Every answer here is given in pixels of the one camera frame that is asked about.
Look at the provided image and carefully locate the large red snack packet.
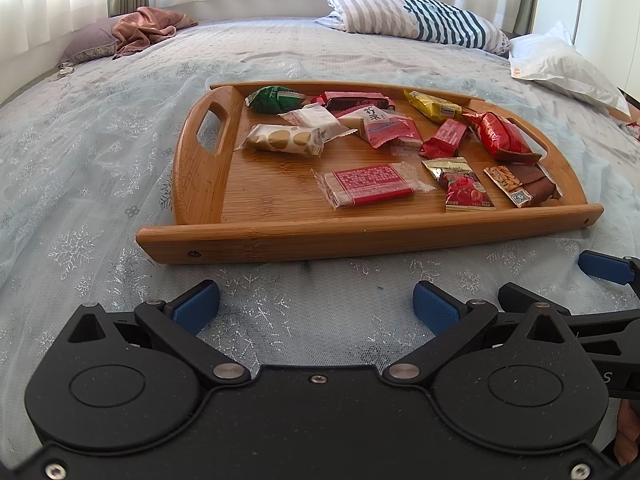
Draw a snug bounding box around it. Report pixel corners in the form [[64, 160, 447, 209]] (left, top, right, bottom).
[[462, 111, 543, 165]]

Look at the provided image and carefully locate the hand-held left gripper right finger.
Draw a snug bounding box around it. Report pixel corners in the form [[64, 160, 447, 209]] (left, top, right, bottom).
[[382, 281, 581, 386]]

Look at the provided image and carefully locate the pink crumpled cloth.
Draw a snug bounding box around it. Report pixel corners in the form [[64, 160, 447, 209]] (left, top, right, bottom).
[[111, 6, 198, 59]]

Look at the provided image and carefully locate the purple pillow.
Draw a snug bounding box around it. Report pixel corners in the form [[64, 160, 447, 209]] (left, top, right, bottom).
[[59, 16, 123, 67]]

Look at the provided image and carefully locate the bed with grey sheet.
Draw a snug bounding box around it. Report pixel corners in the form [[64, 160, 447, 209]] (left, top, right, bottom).
[[0, 15, 640, 461]]

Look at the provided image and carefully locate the small red snack packet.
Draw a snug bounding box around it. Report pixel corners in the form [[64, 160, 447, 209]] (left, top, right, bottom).
[[420, 119, 470, 159]]

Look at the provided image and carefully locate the yellow snack packet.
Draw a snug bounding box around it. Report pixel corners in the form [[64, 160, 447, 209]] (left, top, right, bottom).
[[403, 90, 468, 123]]

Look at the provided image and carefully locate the cream packet with yellow rounds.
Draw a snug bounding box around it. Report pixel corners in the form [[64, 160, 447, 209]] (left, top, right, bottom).
[[243, 124, 326, 157]]

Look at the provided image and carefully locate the white plastic bag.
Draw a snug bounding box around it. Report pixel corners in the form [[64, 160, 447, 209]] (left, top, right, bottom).
[[509, 21, 631, 118]]

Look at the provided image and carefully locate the white wardrobe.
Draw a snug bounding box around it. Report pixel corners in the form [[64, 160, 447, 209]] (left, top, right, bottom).
[[532, 0, 640, 111]]

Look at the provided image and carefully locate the cherry candy packet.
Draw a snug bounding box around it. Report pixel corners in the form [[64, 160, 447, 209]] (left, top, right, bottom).
[[421, 157, 496, 212]]

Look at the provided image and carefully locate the wooden tray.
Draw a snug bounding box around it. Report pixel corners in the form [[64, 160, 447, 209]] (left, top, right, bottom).
[[136, 80, 605, 263]]

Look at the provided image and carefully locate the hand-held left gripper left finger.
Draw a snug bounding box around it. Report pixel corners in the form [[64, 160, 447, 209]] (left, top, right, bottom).
[[67, 280, 251, 386]]

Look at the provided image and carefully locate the brown almond snack packet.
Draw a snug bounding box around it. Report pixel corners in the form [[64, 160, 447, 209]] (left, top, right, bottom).
[[483, 162, 561, 208]]

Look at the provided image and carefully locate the sheer snowflake cloth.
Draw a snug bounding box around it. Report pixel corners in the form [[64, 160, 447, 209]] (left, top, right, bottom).
[[0, 50, 640, 456]]

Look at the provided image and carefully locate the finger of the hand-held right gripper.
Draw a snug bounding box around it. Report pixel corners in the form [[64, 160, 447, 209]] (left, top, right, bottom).
[[579, 251, 640, 286], [498, 283, 640, 333]]

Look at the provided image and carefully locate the clear packet with red label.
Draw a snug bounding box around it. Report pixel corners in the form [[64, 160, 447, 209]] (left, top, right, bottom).
[[314, 162, 437, 211]]

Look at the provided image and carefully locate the striped folded quilt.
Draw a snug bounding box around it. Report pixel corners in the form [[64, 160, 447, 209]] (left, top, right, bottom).
[[315, 0, 511, 56]]

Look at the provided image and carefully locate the white snack packet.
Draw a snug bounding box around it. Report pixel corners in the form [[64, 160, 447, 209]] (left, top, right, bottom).
[[278, 104, 358, 141]]

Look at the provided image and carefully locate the clear red biscuit packet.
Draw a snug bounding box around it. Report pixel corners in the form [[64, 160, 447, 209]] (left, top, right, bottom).
[[390, 135, 424, 157]]

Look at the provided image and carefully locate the pink snack packet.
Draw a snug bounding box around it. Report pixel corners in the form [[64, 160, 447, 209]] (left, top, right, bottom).
[[337, 105, 423, 148]]

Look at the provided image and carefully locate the person's right hand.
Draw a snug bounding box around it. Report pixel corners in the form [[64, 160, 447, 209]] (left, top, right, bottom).
[[614, 401, 636, 466]]

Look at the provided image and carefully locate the red chocolate bar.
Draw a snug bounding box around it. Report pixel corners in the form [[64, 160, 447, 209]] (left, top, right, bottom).
[[320, 91, 396, 112]]

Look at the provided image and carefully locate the green snack packet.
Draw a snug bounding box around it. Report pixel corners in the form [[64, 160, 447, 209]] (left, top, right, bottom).
[[245, 86, 307, 114]]

